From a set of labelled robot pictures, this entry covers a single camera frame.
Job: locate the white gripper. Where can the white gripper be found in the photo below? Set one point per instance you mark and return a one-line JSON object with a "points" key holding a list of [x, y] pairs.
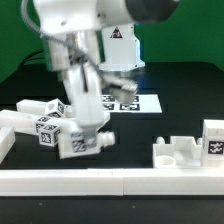
{"points": [[83, 90]]}

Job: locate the white chair seat part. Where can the white chair seat part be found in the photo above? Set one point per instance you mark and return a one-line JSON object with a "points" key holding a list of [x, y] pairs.
{"points": [[181, 152]]}

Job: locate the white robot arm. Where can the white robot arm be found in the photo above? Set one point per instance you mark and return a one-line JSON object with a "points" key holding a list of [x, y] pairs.
{"points": [[73, 32]]}

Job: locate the white flat chair panel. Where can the white flat chair panel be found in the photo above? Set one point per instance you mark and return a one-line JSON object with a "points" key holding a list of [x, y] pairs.
{"points": [[71, 120]]}

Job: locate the white chair back long part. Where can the white chair back long part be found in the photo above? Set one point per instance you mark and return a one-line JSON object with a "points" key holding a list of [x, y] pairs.
{"points": [[23, 122]]}

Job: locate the white marker sheet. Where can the white marker sheet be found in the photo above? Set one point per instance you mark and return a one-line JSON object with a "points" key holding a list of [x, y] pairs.
{"points": [[143, 103]]}

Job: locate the white left rail block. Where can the white left rail block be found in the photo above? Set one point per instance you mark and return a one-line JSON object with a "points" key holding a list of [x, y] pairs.
{"points": [[7, 140]]}

